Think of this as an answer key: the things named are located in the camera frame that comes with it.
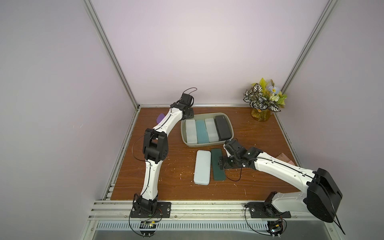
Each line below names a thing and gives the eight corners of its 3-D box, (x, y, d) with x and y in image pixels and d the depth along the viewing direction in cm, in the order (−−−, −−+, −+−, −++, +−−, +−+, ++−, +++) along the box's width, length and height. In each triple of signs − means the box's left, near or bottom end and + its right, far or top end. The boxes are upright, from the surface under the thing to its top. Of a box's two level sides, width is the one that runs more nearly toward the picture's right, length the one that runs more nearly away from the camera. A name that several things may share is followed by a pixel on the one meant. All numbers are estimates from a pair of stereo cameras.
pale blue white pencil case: (193, 184, 83) (193, 182, 81) (196, 151, 96) (196, 149, 94) (210, 185, 83) (210, 184, 81) (210, 152, 96) (210, 150, 94)
